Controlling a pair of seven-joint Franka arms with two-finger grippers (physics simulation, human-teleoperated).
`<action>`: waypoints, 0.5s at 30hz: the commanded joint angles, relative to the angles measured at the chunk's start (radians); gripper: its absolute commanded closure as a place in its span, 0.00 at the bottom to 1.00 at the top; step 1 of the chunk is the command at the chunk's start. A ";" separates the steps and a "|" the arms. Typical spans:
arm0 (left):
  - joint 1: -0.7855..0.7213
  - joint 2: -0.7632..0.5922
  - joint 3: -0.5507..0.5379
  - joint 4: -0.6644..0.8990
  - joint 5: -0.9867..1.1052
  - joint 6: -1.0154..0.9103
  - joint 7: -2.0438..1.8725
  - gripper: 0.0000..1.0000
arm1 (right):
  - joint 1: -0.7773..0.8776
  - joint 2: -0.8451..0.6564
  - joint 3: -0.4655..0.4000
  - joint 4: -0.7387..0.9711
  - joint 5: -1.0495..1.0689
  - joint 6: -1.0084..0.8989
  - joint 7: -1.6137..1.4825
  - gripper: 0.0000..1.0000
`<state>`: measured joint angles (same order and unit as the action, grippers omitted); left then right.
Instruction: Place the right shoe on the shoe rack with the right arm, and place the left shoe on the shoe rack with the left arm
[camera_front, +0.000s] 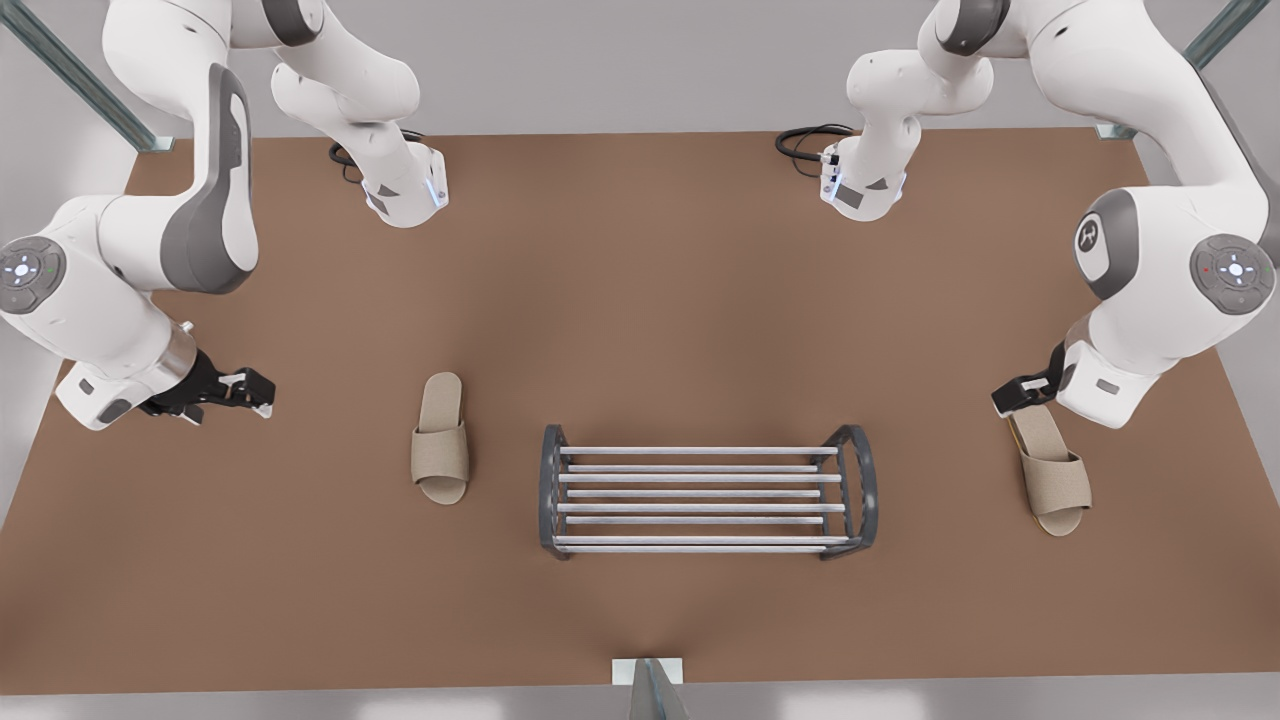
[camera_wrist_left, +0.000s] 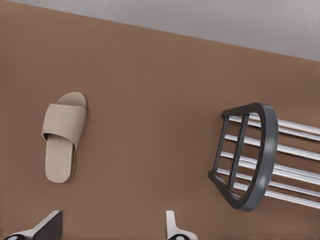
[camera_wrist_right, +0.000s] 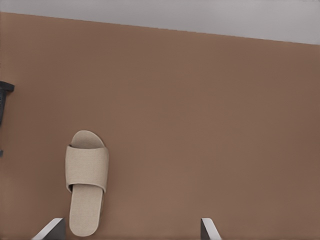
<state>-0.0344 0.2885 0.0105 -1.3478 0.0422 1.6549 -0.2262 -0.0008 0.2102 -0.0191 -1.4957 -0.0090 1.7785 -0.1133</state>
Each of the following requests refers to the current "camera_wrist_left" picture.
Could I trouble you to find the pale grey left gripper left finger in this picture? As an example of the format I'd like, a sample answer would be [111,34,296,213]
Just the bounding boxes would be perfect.
[0,210,64,240]

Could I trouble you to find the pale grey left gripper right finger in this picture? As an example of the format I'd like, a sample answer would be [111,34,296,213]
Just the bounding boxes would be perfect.
[165,210,198,240]

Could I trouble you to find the beige slipper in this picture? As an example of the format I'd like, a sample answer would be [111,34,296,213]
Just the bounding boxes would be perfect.
[41,91,89,184]

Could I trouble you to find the black shoe rack silver bars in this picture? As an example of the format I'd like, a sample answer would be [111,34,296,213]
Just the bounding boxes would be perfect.
[207,102,320,213]

